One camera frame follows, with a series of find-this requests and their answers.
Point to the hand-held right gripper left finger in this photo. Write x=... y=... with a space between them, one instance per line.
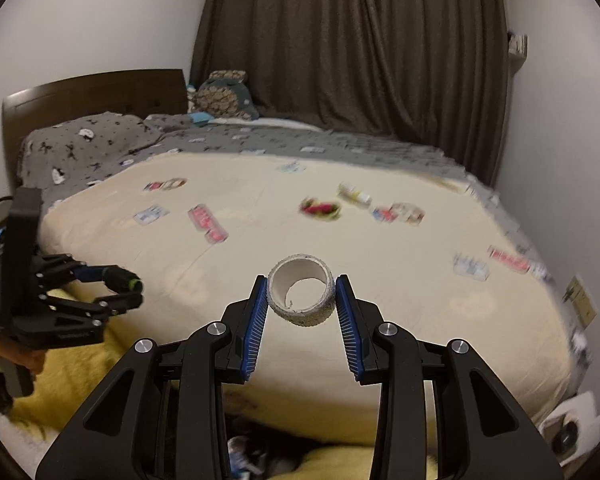
x=254 y=325

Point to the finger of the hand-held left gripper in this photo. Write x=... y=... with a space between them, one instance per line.
x=80 y=317
x=65 y=270

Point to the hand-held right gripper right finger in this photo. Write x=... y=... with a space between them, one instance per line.
x=344 y=325

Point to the grey patterned tape roll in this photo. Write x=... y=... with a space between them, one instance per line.
x=305 y=316

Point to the small dark green bottle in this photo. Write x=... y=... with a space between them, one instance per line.
x=122 y=280

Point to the person's left hand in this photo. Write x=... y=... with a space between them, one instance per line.
x=36 y=362

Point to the cream cartoon print blanket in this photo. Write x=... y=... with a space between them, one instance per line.
x=230 y=270

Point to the yellow fluffy blanket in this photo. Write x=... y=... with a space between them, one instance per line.
x=80 y=385

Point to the red and green packet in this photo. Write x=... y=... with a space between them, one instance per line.
x=320 y=208

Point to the grey printed pillow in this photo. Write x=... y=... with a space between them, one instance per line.
x=80 y=150

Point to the small yellow white bottle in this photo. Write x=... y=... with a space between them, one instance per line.
x=355 y=194

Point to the brown wooden headboard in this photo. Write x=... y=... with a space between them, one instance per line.
x=105 y=92

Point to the small light blue item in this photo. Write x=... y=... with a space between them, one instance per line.
x=200 y=118

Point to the patterned plush toy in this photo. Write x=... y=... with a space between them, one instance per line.
x=225 y=95

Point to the dark round jar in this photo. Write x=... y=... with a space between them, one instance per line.
x=565 y=435

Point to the white paper sheet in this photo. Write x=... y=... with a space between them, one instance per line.
x=580 y=410

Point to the dark brown curtain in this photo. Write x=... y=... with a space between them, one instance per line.
x=355 y=50

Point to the beige wall socket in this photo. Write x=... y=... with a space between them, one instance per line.
x=580 y=300

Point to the small wall shelf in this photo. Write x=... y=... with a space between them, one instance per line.
x=517 y=47

